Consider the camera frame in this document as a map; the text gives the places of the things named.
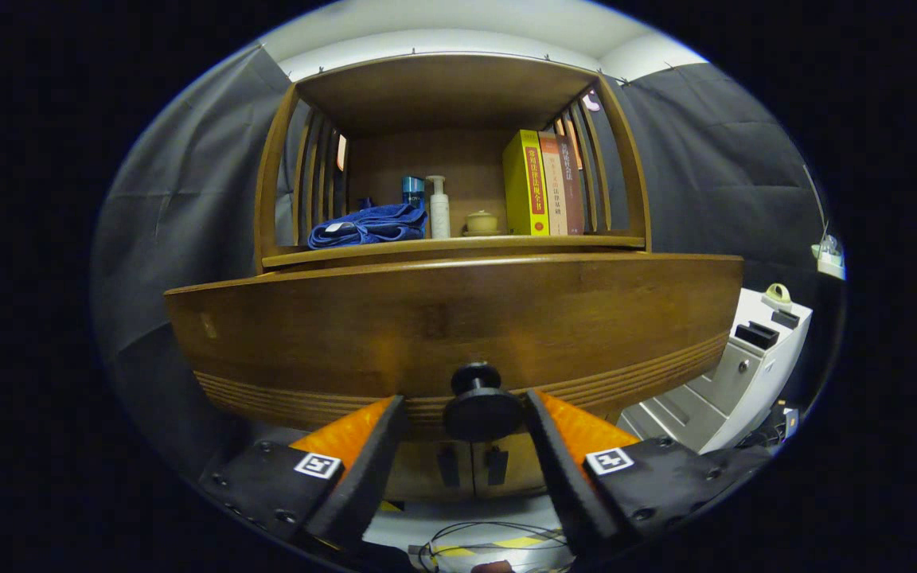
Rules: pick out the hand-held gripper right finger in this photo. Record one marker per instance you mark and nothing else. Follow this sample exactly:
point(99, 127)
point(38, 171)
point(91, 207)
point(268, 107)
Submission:
point(566, 477)

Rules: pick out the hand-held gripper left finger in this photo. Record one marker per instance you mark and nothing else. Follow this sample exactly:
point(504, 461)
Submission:
point(367, 477)

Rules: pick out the wooden drawer with black knob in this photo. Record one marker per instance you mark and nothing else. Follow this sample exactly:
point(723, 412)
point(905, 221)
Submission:
point(442, 326)

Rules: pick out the wooden cabinet door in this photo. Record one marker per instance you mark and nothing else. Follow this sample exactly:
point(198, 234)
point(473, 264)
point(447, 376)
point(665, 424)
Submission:
point(419, 473)
point(518, 469)

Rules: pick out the white side cabinet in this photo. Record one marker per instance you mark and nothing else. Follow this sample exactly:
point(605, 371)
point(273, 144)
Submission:
point(729, 374)

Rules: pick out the wooden countertop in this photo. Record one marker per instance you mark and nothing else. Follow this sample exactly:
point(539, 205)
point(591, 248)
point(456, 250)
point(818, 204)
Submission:
point(506, 242)

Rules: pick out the wooden cabinet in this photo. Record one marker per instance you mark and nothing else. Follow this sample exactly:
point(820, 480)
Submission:
point(442, 95)

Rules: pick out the folded blue towel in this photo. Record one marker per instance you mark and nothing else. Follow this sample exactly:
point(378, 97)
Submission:
point(371, 227)

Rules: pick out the yellow lidded tea cup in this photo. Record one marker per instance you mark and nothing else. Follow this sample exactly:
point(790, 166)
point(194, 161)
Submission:
point(481, 223)

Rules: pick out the small black flat item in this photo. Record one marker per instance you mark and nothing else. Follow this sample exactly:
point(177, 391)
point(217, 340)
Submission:
point(785, 318)

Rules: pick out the white pump bottle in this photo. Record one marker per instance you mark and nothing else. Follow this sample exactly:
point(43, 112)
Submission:
point(439, 215)

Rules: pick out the pale green tape dispenser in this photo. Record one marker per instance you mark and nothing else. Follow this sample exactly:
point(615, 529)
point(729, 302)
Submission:
point(777, 298)

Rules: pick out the brown book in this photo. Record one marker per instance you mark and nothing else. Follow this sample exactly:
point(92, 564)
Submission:
point(574, 191)

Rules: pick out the beige book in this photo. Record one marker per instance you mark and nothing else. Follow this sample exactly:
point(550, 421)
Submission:
point(556, 191)

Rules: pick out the blue glass bottle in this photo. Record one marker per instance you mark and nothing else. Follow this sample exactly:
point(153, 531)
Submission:
point(413, 191)

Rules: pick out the yellow book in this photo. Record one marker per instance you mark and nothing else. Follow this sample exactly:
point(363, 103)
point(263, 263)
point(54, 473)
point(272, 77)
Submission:
point(526, 183)

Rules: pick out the round white holder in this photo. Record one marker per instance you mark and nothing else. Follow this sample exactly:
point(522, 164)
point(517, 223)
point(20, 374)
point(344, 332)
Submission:
point(829, 249)

